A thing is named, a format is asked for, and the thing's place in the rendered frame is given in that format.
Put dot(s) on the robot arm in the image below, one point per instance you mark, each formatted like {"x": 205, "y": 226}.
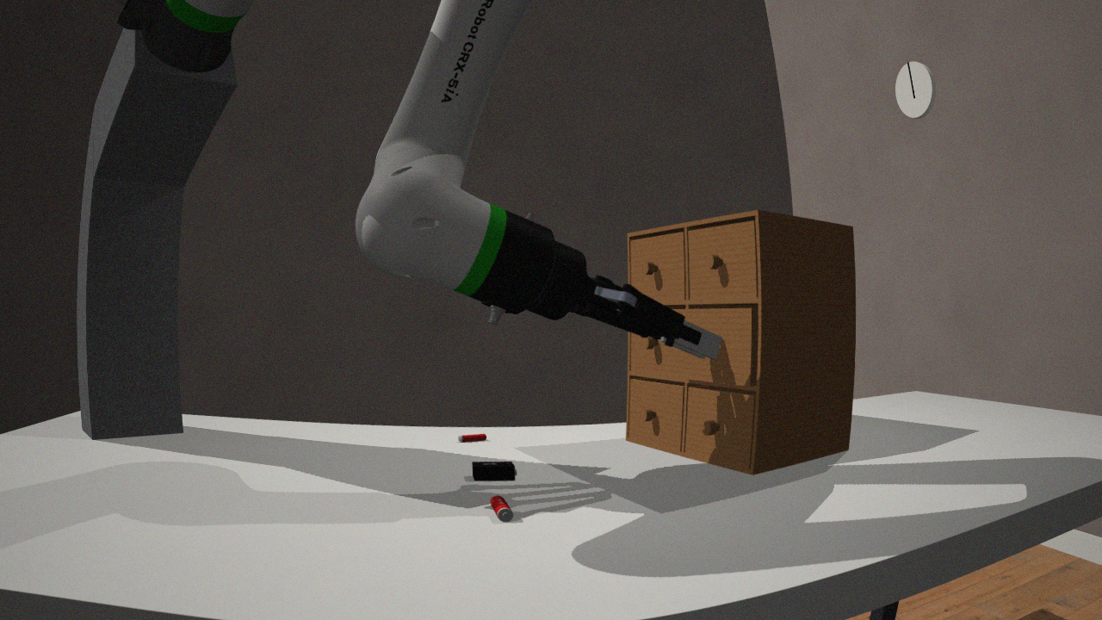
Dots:
{"x": 416, "y": 224}

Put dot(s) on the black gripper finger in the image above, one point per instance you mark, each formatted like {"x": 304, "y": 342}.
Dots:
{"x": 628, "y": 327}
{"x": 666, "y": 322}

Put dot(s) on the black nine-volt battery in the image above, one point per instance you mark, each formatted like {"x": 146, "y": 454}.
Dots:
{"x": 494, "y": 471}

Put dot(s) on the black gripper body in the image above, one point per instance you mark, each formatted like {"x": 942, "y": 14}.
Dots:
{"x": 568, "y": 282}

